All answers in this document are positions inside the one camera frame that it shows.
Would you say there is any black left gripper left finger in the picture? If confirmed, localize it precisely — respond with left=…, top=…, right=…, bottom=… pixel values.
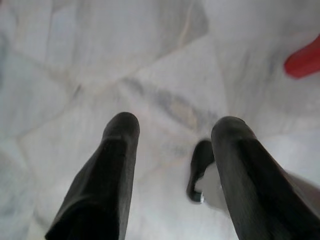
left=44, top=111, right=141, bottom=240

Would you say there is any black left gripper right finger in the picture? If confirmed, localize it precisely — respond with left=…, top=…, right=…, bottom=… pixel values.
left=210, top=115, right=320, bottom=240

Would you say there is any robot leg with black foot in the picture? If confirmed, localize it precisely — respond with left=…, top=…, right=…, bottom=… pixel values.
left=185, top=140, right=227, bottom=209

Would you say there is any red plastic stool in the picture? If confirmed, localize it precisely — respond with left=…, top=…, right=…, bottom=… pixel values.
left=283, top=34, right=320, bottom=81

